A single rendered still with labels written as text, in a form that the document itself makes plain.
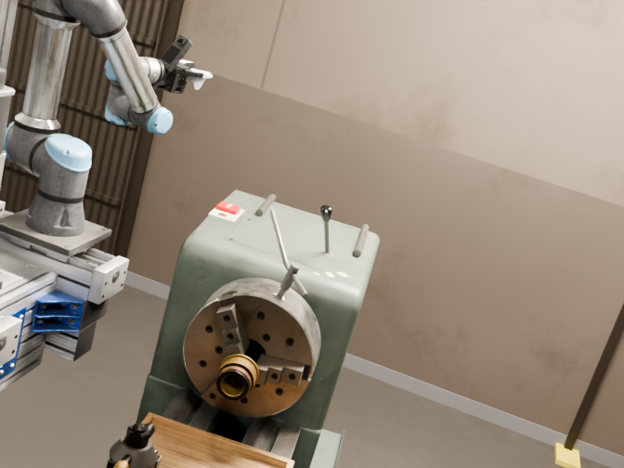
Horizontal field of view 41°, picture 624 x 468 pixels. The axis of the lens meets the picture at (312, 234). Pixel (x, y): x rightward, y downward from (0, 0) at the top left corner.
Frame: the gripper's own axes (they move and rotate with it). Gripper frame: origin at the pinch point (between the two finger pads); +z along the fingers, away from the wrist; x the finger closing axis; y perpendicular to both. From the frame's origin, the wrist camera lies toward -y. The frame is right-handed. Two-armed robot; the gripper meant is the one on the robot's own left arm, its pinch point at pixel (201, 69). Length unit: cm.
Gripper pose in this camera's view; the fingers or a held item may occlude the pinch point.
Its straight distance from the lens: 266.6
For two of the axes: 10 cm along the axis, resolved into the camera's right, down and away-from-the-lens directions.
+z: 5.7, -1.0, 8.1
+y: -3.7, 8.6, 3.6
